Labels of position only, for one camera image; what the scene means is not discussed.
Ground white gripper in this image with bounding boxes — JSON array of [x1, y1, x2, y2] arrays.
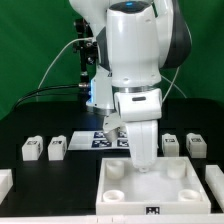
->
[[114, 88, 162, 173]]

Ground white square tabletop tray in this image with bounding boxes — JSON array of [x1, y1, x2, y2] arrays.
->
[[96, 157, 211, 215]]

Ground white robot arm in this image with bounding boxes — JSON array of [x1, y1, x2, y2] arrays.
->
[[69, 0, 192, 172]]

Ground white sheet with markers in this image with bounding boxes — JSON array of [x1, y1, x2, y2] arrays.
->
[[68, 131, 129, 150]]

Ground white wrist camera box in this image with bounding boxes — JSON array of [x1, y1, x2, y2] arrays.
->
[[103, 112, 126, 142]]

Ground white front table rail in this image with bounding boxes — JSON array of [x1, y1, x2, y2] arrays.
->
[[0, 214, 224, 224]]

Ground white bracket right edge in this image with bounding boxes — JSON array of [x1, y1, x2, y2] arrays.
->
[[205, 165, 224, 212]]

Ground white bracket edge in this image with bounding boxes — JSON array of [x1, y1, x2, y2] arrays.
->
[[0, 169, 13, 204], [205, 165, 224, 212]]

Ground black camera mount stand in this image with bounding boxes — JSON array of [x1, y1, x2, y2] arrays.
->
[[72, 18, 101, 88]]

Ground white bracket left edge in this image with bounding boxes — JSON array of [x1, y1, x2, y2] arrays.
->
[[0, 169, 13, 204]]

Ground black cables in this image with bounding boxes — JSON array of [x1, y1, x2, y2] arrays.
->
[[11, 83, 91, 111]]

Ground white cable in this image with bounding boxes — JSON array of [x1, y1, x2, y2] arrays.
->
[[37, 37, 93, 90]]

